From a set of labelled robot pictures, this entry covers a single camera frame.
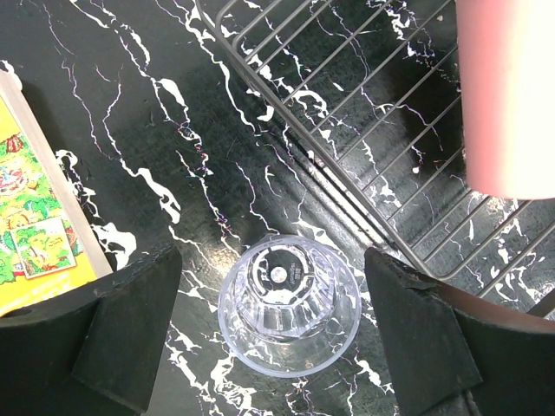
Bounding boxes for pink plastic cup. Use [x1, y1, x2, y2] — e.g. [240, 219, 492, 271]
[456, 1, 554, 199]

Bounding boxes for clear drinking glass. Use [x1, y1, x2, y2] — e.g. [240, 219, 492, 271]
[218, 234, 362, 378]

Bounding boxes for wire dish rack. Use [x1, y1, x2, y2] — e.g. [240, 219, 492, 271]
[195, 1, 554, 318]

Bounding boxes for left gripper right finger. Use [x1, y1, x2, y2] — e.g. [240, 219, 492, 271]
[364, 248, 554, 415]

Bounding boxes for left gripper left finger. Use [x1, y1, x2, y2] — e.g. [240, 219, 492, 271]
[1, 245, 182, 415]

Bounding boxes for orange treehouse book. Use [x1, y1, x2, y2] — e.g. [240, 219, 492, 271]
[1, 72, 112, 316]

